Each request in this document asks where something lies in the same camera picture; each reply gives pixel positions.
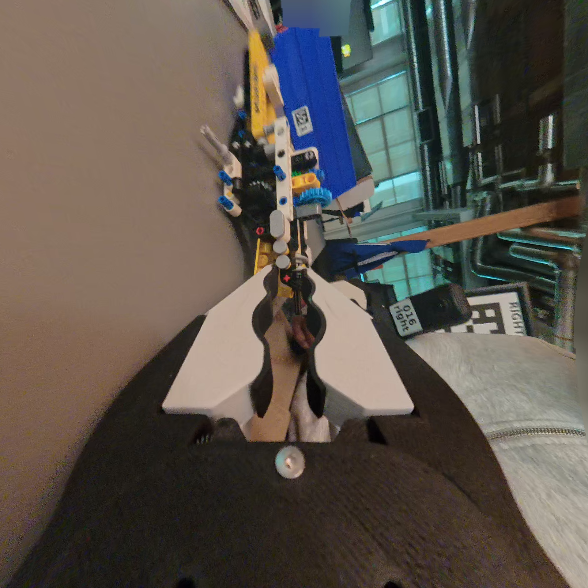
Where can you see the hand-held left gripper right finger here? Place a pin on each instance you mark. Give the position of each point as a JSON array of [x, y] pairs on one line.
[[363, 363]]

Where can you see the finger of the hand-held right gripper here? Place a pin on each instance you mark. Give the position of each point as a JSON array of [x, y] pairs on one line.
[[351, 296]]

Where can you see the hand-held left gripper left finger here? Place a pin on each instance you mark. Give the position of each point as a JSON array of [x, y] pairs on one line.
[[216, 358]]

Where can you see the yellow and black lego model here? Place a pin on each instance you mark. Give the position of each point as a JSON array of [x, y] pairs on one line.
[[282, 183]]

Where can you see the blue cloth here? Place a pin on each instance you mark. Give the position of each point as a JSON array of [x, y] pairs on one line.
[[367, 257]]

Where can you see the beige trousers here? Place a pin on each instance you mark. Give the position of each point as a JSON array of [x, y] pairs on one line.
[[280, 367]]

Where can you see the wooden beam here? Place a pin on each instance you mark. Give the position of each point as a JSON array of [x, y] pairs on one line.
[[496, 225]]

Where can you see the grey fleece jacket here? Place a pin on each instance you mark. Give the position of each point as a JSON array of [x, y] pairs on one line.
[[519, 436]]

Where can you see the blue cardboard box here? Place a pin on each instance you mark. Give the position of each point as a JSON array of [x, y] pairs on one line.
[[317, 105]]

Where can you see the metal ductwork pipes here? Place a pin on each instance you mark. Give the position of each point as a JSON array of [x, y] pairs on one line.
[[519, 115]]

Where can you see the dark screen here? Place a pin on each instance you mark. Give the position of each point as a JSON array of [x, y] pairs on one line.
[[356, 32]]

